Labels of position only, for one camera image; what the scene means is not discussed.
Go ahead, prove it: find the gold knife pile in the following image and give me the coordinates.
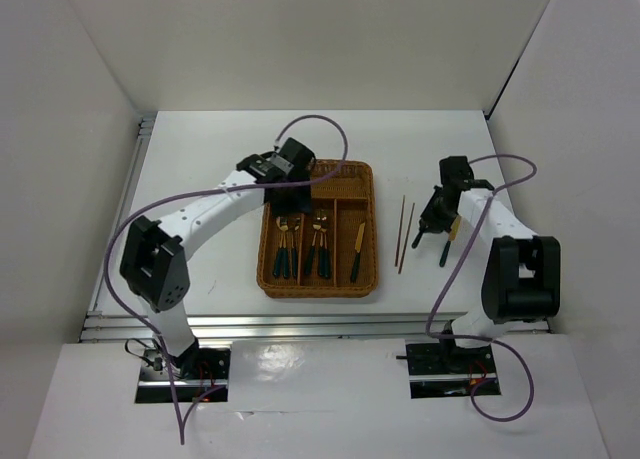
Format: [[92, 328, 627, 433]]
[[439, 216, 461, 268], [350, 221, 366, 283]]

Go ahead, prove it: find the gold spoon green handle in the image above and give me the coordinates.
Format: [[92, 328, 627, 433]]
[[272, 216, 285, 279], [290, 216, 301, 279]]

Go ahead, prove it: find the gold spoon pile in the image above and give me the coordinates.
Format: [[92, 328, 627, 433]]
[[281, 217, 291, 279]]

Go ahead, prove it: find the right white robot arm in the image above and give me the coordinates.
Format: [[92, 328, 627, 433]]
[[412, 156, 561, 371]]

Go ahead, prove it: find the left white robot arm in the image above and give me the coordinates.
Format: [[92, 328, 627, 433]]
[[119, 138, 316, 378]]

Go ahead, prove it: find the left copper chopstick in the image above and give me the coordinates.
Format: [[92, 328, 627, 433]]
[[394, 194, 406, 268]]

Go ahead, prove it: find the copper chopstick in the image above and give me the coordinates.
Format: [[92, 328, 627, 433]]
[[398, 202, 415, 275], [394, 194, 406, 268]]

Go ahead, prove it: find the right copper chopstick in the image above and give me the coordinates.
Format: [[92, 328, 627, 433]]
[[398, 202, 415, 275]]

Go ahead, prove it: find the brown wicker cutlery tray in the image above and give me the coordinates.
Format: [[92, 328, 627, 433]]
[[257, 161, 378, 299]]

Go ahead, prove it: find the aluminium left side rail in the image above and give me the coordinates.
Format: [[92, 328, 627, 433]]
[[107, 111, 158, 242]]

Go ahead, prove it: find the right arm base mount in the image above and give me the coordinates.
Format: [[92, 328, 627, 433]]
[[395, 342, 501, 399]]

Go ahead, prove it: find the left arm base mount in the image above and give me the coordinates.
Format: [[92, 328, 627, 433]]
[[124, 338, 231, 404]]

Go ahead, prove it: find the aluminium table front rail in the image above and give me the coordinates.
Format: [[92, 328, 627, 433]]
[[79, 312, 551, 342]]

